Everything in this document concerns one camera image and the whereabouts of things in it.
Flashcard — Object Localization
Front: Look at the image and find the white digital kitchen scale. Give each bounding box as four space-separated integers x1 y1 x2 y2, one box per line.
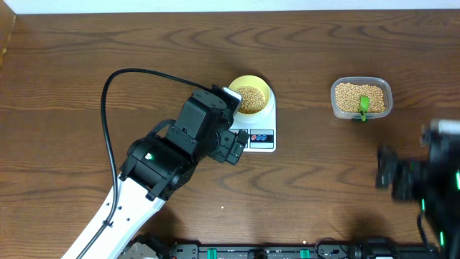
230 101 277 153

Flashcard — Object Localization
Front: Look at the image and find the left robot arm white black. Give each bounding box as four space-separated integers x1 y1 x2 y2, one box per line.
64 86 249 258

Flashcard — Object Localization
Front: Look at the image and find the clear container of soybeans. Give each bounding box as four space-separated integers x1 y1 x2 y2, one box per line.
331 76 393 121

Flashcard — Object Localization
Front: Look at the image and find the yellow plastic bowl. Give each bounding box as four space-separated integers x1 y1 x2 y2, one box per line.
229 75 275 116

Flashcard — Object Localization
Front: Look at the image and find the green plastic measuring scoop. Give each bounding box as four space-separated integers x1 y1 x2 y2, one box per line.
359 96 370 122

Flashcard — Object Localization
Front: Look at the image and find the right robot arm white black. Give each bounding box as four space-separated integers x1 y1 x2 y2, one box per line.
375 119 459 258

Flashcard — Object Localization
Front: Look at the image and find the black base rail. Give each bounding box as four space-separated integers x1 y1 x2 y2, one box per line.
118 235 441 259

